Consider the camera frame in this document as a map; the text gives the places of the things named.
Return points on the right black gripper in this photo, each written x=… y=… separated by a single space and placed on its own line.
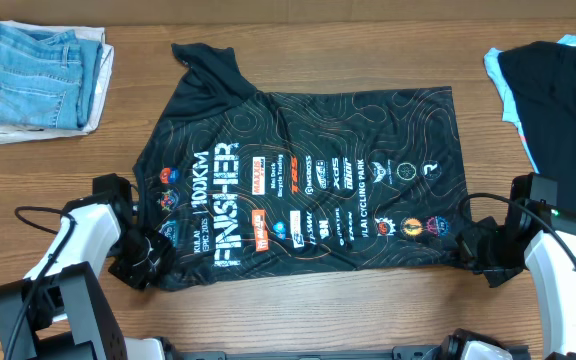
x=470 y=241

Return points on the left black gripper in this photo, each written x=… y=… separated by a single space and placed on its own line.
x=165 y=250

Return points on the black cycling jersey orange lines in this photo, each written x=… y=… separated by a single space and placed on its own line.
x=248 y=184

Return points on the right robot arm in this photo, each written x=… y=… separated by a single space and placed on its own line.
x=539 y=237

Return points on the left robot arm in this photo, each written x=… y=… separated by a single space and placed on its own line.
x=58 y=309

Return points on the plain black t-shirt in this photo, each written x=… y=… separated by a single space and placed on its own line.
x=542 y=79

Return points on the light blue t-shirt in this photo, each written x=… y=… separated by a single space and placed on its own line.
x=510 y=112

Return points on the folded blue jeans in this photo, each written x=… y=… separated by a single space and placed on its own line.
x=47 y=78

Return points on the folded white cloth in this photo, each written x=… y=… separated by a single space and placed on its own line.
x=102 y=72

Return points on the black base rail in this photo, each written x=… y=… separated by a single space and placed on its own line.
x=415 y=352

